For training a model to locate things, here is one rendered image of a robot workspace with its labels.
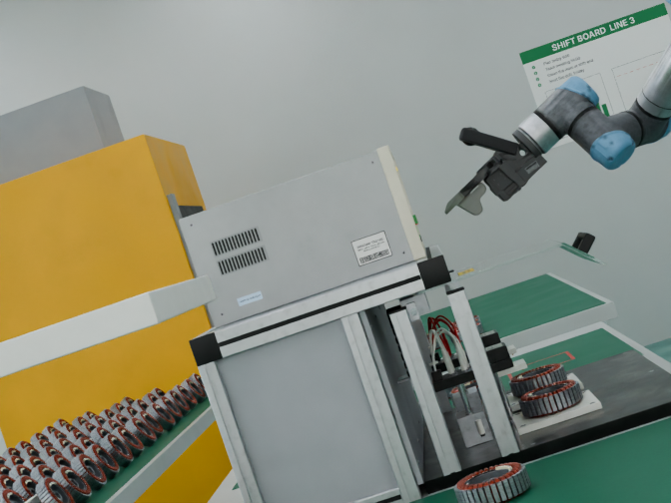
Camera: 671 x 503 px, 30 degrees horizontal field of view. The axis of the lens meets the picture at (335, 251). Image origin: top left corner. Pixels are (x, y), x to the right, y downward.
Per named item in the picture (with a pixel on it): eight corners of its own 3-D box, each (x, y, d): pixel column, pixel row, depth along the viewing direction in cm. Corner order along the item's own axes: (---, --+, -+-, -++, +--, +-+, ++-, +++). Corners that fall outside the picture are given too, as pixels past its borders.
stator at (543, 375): (564, 376, 253) (558, 359, 253) (571, 384, 242) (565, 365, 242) (511, 393, 254) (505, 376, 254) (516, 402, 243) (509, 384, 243)
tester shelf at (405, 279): (443, 263, 270) (437, 244, 270) (451, 280, 203) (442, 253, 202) (253, 328, 274) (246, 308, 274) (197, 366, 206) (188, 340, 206)
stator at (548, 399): (574, 394, 230) (568, 375, 230) (591, 401, 219) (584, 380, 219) (517, 415, 229) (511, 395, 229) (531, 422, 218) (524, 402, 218)
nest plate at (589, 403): (590, 395, 231) (588, 389, 231) (602, 408, 216) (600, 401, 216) (512, 420, 232) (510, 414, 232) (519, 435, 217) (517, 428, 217)
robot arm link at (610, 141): (655, 133, 237) (614, 98, 242) (618, 145, 230) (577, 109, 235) (637, 164, 242) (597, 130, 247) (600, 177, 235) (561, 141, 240)
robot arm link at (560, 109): (600, 92, 236) (569, 66, 240) (557, 133, 237) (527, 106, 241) (607, 109, 243) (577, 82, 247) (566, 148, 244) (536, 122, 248)
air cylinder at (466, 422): (491, 431, 228) (481, 403, 228) (493, 439, 221) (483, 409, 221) (464, 440, 229) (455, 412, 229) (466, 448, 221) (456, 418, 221)
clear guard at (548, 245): (588, 259, 235) (577, 230, 235) (607, 264, 211) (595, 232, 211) (422, 314, 237) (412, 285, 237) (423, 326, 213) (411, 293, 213)
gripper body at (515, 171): (503, 204, 240) (549, 160, 239) (472, 172, 240) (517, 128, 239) (501, 204, 247) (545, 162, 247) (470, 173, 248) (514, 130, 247)
